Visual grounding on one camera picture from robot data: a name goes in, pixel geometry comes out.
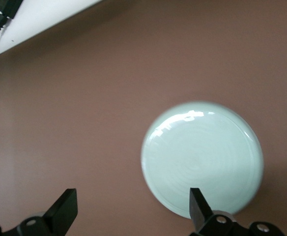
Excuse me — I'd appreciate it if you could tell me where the pale green plate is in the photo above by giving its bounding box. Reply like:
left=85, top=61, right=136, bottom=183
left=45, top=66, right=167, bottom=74
left=140, top=99, right=266, bottom=219

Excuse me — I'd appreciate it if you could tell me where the brown table cloth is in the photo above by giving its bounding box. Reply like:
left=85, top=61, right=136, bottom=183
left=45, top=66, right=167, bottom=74
left=0, top=0, right=287, bottom=236

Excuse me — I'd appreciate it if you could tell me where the white shelf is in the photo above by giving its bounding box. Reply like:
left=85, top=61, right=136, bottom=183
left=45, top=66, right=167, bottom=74
left=0, top=0, right=104, bottom=62

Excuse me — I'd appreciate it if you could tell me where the black plug with cable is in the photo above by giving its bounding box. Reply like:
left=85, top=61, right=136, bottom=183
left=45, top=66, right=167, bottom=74
left=0, top=0, right=24, bottom=60

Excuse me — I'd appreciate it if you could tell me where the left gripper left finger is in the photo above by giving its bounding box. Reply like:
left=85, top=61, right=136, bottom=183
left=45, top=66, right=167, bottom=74
left=2, top=188, right=79, bottom=236

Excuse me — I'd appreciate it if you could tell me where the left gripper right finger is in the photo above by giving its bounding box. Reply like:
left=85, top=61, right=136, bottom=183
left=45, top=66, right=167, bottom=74
left=189, top=187, right=250, bottom=236

